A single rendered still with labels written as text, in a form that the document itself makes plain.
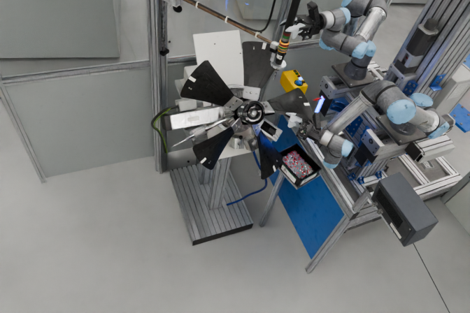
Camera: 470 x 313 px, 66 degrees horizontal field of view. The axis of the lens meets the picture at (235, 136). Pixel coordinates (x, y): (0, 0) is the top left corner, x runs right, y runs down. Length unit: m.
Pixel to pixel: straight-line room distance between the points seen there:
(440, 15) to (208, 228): 1.93
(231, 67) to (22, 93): 1.22
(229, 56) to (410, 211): 1.17
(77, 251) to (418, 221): 2.08
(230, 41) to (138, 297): 1.67
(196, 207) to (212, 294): 0.61
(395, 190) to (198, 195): 1.54
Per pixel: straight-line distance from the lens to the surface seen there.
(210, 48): 2.01
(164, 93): 2.38
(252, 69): 1.87
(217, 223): 2.72
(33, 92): 2.45
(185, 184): 2.86
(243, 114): 1.77
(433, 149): 2.49
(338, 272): 2.87
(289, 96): 1.99
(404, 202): 1.72
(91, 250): 2.75
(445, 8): 2.28
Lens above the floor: 2.47
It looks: 48 degrees down
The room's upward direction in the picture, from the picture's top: 12 degrees clockwise
